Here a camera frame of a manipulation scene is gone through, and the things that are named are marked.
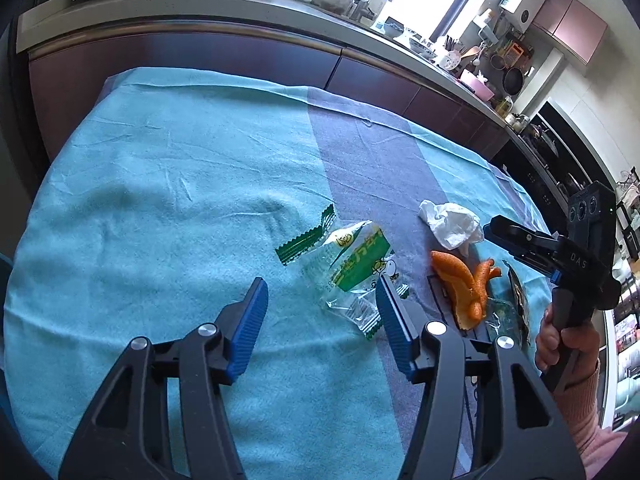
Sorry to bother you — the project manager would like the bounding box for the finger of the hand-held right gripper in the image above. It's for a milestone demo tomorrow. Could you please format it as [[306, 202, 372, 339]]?
[[482, 215, 566, 258], [510, 251, 553, 277]]

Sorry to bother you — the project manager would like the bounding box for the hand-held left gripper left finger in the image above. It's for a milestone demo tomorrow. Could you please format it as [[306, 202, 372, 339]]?
[[57, 276, 269, 480]]

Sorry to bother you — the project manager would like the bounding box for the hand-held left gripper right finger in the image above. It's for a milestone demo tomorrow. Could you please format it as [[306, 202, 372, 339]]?
[[375, 275, 586, 480]]

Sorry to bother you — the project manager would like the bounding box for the orange peel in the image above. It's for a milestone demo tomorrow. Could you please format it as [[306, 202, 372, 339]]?
[[431, 250, 481, 331], [470, 258, 502, 322]]

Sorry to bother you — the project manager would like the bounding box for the white tissue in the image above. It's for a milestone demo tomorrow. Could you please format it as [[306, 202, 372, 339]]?
[[418, 200, 485, 257]]

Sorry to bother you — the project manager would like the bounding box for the clear green snack wrapper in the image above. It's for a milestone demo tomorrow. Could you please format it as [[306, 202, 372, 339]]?
[[302, 220, 412, 342]]

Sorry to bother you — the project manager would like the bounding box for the person's right forearm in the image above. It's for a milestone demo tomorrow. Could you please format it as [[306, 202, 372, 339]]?
[[545, 357, 636, 480]]

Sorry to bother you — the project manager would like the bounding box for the person's right hand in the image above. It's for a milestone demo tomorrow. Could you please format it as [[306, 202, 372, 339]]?
[[534, 305, 601, 376]]

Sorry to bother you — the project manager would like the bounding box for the dark plastic wrapper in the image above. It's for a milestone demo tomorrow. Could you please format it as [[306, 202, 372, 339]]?
[[505, 260, 533, 347]]

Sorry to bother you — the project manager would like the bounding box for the cluttered storage shelf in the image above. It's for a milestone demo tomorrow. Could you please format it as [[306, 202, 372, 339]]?
[[605, 167, 640, 428]]

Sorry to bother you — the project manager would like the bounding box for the clear plastic scrap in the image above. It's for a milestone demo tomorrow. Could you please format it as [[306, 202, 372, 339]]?
[[487, 297, 516, 336]]

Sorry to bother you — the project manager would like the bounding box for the dark cooking pot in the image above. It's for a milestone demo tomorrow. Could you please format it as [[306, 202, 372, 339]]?
[[530, 125, 558, 156]]

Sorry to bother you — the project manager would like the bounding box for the green wrapper strip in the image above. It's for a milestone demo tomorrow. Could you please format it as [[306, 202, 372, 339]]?
[[276, 205, 335, 264]]

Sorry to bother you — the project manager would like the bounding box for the teal and grey tablecloth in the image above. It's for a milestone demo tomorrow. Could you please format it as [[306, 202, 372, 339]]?
[[2, 66, 556, 480]]

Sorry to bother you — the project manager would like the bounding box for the pink bowl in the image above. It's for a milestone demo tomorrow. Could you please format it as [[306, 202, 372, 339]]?
[[459, 69, 496, 101]]

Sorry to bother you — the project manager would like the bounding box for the kitchen counter with brown cabinets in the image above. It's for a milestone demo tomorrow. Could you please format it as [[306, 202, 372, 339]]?
[[15, 0, 551, 171]]

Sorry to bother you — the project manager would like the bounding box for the pink wall cabinet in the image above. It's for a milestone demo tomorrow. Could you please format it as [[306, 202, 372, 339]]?
[[530, 0, 608, 66]]

